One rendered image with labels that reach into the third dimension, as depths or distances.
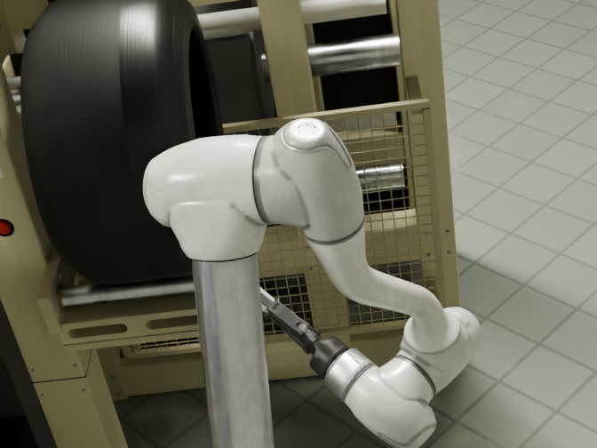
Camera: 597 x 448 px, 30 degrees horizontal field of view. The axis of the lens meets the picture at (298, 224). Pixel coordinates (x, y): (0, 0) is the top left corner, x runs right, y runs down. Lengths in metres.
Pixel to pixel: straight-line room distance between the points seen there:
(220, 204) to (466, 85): 3.21
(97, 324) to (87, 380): 0.29
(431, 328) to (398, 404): 0.15
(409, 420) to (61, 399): 1.01
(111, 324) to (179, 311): 0.17
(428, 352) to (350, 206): 0.48
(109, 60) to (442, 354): 0.80
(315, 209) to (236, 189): 0.12
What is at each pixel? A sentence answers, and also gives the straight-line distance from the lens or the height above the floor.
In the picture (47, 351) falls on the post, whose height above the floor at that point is 0.71.
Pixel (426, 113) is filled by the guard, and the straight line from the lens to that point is 2.68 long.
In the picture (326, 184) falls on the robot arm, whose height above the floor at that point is 1.45.
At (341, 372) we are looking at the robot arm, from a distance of 2.03.
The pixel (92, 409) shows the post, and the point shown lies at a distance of 2.73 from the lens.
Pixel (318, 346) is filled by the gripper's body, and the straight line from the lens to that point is 2.05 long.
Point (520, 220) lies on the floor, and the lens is 3.94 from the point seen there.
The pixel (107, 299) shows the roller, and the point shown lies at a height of 0.90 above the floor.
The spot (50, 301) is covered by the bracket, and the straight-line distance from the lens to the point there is 2.37.
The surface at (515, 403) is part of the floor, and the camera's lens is 3.27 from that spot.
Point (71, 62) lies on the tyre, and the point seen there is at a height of 1.45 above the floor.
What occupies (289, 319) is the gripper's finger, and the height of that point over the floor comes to 1.00.
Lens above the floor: 2.33
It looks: 35 degrees down
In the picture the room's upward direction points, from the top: 10 degrees counter-clockwise
